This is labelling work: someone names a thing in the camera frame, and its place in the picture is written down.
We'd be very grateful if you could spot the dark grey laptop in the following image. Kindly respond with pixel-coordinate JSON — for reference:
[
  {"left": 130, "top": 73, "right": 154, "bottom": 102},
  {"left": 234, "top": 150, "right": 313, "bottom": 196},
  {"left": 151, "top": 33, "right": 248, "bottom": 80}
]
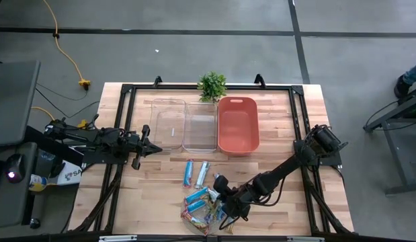
[{"left": 0, "top": 60, "right": 41, "bottom": 148}]

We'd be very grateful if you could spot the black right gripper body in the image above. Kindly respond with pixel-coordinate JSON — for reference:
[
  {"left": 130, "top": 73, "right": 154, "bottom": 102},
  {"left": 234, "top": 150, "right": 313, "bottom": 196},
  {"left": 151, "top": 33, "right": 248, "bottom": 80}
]
[{"left": 224, "top": 198, "right": 251, "bottom": 223}]

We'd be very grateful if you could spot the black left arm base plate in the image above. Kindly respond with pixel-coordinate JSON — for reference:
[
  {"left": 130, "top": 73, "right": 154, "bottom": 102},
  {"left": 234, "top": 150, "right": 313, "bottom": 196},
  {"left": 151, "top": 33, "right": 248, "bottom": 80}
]
[{"left": 82, "top": 147, "right": 128, "bottom": 165}]

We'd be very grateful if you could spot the person's foot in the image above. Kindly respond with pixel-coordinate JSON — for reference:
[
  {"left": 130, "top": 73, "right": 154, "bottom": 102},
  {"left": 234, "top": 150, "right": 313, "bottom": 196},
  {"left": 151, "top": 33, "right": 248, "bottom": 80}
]
[{"left": 393, "top": 74, "right": 413, "bottom": 99}]

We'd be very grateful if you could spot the black support beam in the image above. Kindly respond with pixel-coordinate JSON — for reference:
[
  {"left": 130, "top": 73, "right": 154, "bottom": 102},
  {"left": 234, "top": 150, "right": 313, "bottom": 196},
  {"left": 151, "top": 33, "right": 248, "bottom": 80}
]
[{"left": 24, "top": 126, "right": 84, "bottom": 165}]

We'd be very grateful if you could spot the white bracket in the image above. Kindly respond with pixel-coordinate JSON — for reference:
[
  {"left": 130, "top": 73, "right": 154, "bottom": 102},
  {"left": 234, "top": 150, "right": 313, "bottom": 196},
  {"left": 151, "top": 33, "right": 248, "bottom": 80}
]
[
  {"left": 286, "top": 236, "right": 325, "bottom": 242},
  {"left": 98, "top": 235, "right": 138, "bottom": 242}
]

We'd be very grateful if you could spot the plastic bottle yellow label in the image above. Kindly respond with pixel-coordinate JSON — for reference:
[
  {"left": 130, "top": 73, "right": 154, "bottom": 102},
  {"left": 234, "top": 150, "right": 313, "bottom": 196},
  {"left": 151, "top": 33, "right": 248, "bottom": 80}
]
[{"left": 28, "top": 173, "right": 49, "bottom": 192}]

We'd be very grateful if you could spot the clear plastic bin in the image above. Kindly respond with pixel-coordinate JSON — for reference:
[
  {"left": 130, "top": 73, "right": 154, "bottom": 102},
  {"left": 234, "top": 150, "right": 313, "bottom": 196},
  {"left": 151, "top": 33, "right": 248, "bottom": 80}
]
[
  {"left": 149, "top": 97, "right": 188, "bottom": 151},
  {"left": 182, "top": 102, "right": 218, "bottom": 154}
]

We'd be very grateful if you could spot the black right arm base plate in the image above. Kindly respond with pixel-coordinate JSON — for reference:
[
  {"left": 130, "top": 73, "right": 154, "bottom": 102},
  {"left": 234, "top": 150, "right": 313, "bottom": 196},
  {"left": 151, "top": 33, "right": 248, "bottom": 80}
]
[{"left": 294, "top": 139, "right": 343, "bottom": 167}]

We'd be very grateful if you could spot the person's leg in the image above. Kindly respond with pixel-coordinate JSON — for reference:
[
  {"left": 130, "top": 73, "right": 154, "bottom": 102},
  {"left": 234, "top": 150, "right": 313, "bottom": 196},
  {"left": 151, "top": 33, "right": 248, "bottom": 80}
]
[{"left": 405, "top": 59, "right": 416, "bottom": 85}]

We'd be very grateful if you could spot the black computer mouse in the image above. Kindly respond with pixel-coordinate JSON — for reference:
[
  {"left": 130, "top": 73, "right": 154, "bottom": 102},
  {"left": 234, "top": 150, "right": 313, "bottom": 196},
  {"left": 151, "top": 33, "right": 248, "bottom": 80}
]
[{"left": 4, "top": 153, "right": 26, "bottom": 184}]

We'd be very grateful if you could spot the orange plastic bin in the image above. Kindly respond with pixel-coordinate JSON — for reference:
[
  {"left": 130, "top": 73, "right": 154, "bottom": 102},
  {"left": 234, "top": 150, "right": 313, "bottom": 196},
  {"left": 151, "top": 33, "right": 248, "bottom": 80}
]
[{"left": 217, "top": 96, "right": 261, "bottom": 156}]

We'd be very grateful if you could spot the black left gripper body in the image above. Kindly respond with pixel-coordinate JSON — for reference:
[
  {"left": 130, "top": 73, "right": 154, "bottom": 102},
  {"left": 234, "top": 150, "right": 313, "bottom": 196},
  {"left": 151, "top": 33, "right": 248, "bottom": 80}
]
[{"left": 122, "top": 124, "right": 151, "bottom": 171}]

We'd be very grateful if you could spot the black cable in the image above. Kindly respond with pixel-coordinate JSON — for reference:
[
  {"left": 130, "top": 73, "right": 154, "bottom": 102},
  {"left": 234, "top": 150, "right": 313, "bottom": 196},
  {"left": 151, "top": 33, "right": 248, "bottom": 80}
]
[{"left": 35, "top": 82, "right": 101, "bottom": 119}]

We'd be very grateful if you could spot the Quaker Chewy granola bar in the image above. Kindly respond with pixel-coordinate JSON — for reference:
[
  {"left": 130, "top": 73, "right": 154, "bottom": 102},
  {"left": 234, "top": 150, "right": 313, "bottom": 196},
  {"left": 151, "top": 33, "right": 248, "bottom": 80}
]
[{"left": 202, "top": 200, "right": 219, "bottom": 223}]

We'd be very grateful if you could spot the white printed bag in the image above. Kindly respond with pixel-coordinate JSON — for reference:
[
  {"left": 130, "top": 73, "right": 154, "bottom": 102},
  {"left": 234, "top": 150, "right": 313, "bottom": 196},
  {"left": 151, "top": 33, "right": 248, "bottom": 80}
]
[{"left": 56, "top": 161, "right": 83, "bottom": 186}]

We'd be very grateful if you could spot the small green plant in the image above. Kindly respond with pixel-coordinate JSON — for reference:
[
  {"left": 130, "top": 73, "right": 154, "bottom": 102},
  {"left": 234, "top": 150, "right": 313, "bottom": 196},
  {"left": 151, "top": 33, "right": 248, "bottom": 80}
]
[{"left": 196, "top": 71, "right": 228, "bottom": 104}]

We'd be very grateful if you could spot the yellow extension cord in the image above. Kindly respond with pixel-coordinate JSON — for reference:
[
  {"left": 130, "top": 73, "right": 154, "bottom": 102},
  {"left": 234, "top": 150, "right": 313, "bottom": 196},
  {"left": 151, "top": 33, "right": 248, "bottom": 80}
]
[
  {"left": 42, "top": 0, "right": 91, "bottom": 91},
  {"left": 31, "top": 106, "right": 89, "bottom": 130}
]

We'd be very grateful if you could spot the grey side desk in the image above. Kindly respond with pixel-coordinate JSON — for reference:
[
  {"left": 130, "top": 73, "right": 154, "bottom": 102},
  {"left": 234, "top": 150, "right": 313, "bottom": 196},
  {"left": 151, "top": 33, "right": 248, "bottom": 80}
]
[{"left": 0, "top": 141, "right": 39, "bottom": 229}]

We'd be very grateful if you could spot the round woven mat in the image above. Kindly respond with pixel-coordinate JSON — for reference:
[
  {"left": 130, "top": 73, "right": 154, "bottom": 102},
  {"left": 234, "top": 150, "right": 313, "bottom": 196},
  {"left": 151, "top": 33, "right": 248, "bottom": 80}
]
[{"left": 180, "top": 190, "right": 229, "bottom": 236}]

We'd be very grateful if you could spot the grey metal table frame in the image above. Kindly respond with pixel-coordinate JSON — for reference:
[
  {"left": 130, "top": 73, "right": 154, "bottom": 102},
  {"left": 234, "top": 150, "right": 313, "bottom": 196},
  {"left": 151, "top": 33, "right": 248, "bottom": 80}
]
[{"left": 363, "top": 85, "right": 416, "bottom": 196}]

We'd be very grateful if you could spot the black aluminium table frame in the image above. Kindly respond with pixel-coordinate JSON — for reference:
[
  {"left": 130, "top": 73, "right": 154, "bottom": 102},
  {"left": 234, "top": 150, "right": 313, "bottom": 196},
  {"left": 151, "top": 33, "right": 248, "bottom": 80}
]
[{"left": 59, "top": 73, "right": 356, "bottom": 242}]

